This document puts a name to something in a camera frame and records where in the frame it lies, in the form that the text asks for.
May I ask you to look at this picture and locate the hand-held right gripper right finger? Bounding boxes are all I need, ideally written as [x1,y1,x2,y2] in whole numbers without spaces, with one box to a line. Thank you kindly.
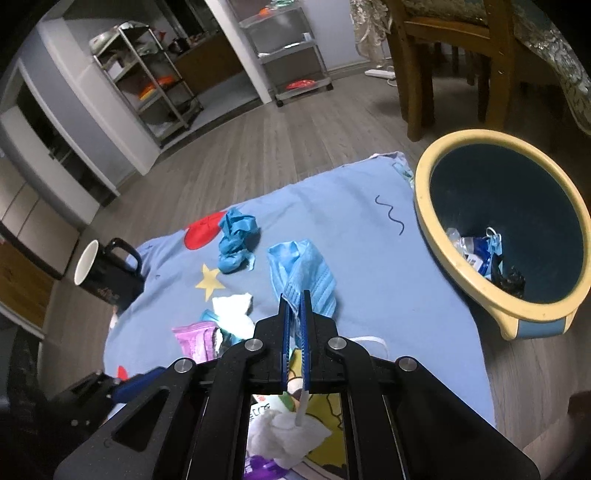
[299,290,541,480]

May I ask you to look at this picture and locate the wooden chair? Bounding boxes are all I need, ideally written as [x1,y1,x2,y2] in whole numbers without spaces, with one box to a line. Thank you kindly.
[385,0,568,143]

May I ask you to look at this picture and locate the blue cartoon printed blanket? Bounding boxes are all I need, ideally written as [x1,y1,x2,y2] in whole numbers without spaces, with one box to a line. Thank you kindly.
[104,152,497,480]

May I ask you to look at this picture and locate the steel shelf rack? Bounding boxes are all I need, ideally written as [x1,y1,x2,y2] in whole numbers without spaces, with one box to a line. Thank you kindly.
[90,23,204,148]

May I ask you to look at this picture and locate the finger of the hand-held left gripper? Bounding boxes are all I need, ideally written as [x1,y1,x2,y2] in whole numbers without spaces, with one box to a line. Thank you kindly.
[46,367,165,431]

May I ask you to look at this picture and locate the wooden kitchen cabinet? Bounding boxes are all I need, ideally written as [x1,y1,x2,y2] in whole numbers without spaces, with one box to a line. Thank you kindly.
[173,34,245,93]

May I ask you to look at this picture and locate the white printed wrapper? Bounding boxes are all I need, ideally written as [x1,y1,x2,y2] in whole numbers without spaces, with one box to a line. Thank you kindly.
[249,394,289,430]

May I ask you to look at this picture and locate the white tissue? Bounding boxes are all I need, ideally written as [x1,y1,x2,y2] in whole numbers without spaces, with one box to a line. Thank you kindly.
[211,293,256,342]
[247,408,333,469]

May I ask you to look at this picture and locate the teal lace tablecloth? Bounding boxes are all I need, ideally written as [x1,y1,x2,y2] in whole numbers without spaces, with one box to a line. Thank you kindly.
[348,0,591,134]

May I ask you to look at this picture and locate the purple packet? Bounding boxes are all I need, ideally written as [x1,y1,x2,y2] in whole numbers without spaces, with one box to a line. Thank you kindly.
[245,455,301,480]

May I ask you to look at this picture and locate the black plastic bag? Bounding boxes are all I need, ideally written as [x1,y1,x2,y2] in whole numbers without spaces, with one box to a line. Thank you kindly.
[489,254,527,296]

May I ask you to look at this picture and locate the pink packet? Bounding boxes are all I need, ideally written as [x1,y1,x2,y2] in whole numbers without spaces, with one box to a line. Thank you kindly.
[172,322,220,361]

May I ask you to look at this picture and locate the white cabinet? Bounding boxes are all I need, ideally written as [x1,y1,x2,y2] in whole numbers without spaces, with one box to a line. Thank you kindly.
[0,175,81,282]

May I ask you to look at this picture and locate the pleated blue face mask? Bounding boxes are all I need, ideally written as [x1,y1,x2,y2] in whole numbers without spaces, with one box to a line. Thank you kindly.
[268,239,338,319]

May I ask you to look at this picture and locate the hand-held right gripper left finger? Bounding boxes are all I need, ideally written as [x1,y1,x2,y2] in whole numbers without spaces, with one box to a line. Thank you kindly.
[53,291,293,480]

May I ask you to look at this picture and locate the blue bin with yellow rim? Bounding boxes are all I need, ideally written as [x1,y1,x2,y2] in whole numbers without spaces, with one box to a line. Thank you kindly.
[413,130,591,341]

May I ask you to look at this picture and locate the metal basin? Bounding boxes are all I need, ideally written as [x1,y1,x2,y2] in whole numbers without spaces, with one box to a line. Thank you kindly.
[90,28,123,51]

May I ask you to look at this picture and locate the crumpled blue glove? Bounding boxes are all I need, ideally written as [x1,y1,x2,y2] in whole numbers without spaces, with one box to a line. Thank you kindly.
[218,209,260,274]

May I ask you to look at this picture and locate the black mug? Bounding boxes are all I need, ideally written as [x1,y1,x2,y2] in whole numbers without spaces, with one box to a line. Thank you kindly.
[74,237,145,308]

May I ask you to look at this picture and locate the grey plastic trolley rack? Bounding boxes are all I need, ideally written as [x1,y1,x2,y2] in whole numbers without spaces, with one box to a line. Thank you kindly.
[238,0,334,108]

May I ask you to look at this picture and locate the blue and white snack bag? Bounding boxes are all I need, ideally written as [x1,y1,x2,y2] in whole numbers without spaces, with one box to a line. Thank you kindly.
[459,235,497,278]

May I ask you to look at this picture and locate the orange tray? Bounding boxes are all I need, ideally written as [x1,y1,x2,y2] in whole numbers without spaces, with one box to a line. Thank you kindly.
[140,76,178,100]

